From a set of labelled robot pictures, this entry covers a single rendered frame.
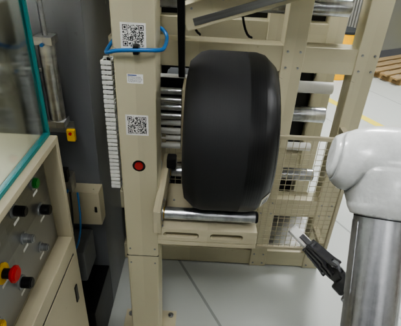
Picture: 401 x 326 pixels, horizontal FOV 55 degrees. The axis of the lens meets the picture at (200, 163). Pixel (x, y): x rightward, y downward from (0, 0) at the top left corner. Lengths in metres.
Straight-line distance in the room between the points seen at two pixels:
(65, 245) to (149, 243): 0.40
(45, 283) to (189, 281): 1.28
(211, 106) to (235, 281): 1.48
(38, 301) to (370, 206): 0.88
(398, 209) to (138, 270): 1.19
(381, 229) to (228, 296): 1.63
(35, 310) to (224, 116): 0.73
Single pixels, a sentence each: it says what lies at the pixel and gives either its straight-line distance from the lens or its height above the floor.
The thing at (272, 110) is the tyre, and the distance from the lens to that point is 1.14.
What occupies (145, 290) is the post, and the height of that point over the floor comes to 0.40.
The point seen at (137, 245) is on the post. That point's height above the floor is 0.68.
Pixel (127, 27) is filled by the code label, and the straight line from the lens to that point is 1.19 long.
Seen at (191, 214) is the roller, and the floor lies 0.91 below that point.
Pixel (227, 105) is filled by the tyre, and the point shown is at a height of 1.36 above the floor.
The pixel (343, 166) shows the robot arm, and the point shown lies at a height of 1.42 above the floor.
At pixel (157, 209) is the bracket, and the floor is 0.95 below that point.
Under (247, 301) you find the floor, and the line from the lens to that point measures 2.32.
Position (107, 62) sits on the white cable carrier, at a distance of 1.25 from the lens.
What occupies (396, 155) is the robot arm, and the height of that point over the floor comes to 1.46.
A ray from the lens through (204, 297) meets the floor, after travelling 2.31.
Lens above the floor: 1.80
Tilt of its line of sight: 32 degrees down
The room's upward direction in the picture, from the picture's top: 3 degrees clockwise
